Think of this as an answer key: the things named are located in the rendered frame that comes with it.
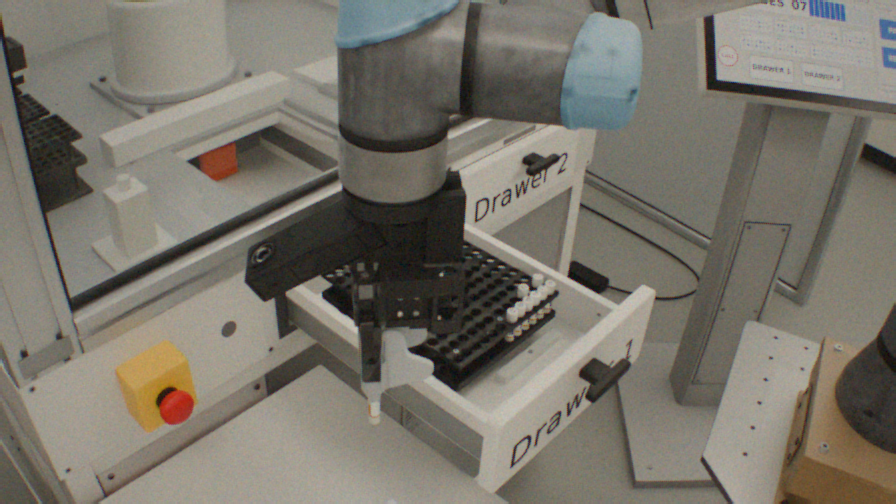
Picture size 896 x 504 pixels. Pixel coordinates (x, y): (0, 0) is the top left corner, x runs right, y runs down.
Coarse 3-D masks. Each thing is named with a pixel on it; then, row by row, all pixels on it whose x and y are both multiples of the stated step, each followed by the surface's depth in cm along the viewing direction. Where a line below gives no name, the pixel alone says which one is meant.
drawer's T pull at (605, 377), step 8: (592, 360) 80; (624, 360) 80; (584, 368) 78; (592, 368) 79; (600, 368) 79; (608, 368) 79; (616, 368) 79; (624, 368) 79; (584, 376) 78; (592, 376) 78; (600, 376) 78; (608, 376) 77; (616, 376) 78; (592, 384) 78; (600, 384) 77; (608, 384) 77; (592, 392) 76; (600, 392) 76; (592, 400) 75
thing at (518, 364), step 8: (552, 328) 93; (544, 336) 92; (552, 336) 92; (560, 336) 93; (536, 344) 91; (544, 344) 91; (552, 344) 92; (528, 352) 89; (536, 352) 89; (544, 352) 91; (512, 360) 88; (520, 360) 88; (528, 360) 88; (504, 368) 87; (512, 368) 87; (520, 368) 88; (496, 376) 87; (504, 376) 86; (512, 376) 87; (504, 384) 86
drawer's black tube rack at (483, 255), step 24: (480, 264) 95; (504, 264) 95; (336, 288) 94; (480, 288) 90; (504, 288) 91; (456, 312) 91; (480, 312) 87; (504, 312) 87; (552, 312) 92; (432, 336) 83; (456, 336) 83; (528, 336) 89; (432, 360) 85; (456, 360) 82; (480, 360) 85; (456, 384) 81
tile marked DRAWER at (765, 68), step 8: (752, 56) 130; (760, 56) 130; (752, 64) 130; (760, 64) 130; (768, 64) 130; (776, 64) 130; (784, 64) 130; (792, 64) 130; (752, 72) 130; (760, 72) 130; (768, 72) 130; (776, 72) 130; (784, 72) 130; (792, 72) 130; (768, 80) 130; (776, 80) 130; (784, 80) 130; (792, 80) 130
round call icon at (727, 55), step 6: (720, 48) 130; (726, 48) 130; (732, 48) 130; (720, 54) 130; (726, 54) 130; (732, 54) 130; (738, 54) 130; (720, 60) 130; (726, 60) 130; (732, 60) 130; (738, 60) 130; (726, 66) 130; (732, 66) 130; (738, 66) 130
